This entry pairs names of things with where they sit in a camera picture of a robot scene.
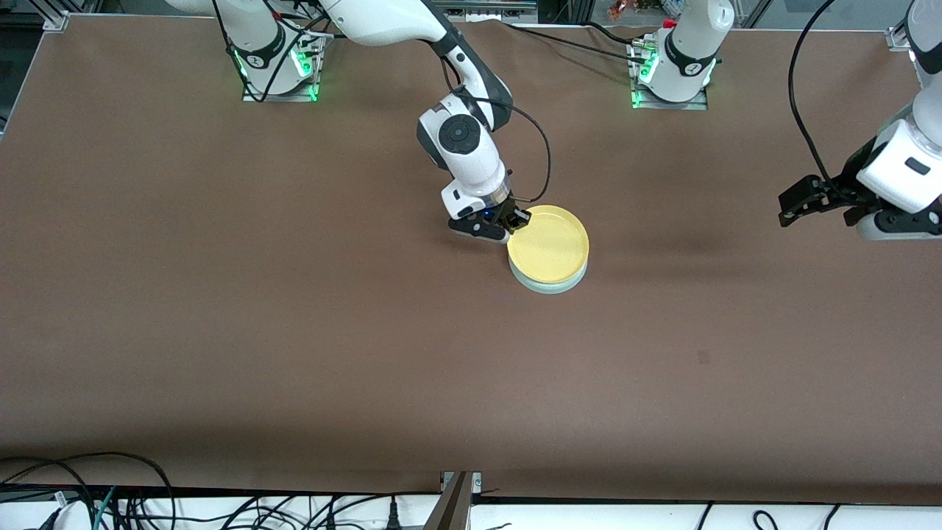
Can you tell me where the yellow round plate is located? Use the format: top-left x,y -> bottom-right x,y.
506,205 -> 590,285

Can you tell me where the pale green round plate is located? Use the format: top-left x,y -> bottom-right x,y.
511,259 -> 589,295

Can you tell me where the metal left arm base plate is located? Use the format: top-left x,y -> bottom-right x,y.
631,81 -> 709,111

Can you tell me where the black base cable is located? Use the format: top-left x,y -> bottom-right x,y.
504,22 -> 652,66

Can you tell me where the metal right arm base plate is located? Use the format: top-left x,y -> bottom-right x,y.
243,70 -> 319,102

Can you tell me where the dark metal table post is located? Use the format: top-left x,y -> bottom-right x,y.
423,471 -> 483,530

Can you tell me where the long looping black cable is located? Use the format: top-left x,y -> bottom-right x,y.
0,450 -> 177,530

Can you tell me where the green cable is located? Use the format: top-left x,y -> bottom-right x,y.
92,486 -> 118,530

